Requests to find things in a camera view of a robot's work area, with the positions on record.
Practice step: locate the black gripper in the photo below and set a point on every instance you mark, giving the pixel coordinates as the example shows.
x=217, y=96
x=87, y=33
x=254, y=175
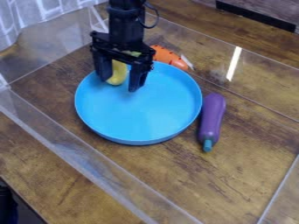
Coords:
x=137, y=54

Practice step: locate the yellow lemon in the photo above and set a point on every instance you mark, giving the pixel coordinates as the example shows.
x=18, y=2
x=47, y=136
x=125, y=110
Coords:
x=119, y=73

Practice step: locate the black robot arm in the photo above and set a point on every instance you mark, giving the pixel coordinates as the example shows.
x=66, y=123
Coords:
x=123, y=43

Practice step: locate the blue round tray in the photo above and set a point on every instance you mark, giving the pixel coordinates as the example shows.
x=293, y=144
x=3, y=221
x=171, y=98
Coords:
x=146, y=117

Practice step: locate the orange toy carrot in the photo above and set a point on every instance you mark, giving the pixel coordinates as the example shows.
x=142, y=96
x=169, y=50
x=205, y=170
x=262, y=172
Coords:
x=169, y=57

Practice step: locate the purple toy eggplant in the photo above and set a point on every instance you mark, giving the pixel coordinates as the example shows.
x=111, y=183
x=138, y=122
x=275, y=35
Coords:
x=211, y=116

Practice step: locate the white patterned curtain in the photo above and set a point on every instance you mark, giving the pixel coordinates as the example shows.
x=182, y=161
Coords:
x=22, y=13

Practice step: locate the black bar in background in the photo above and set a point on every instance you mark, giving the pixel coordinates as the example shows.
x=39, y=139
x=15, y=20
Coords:
x=278, y=23

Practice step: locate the clear acrylic enclosure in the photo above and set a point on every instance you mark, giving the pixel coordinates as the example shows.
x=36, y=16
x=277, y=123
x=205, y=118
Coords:
x=78, y=179

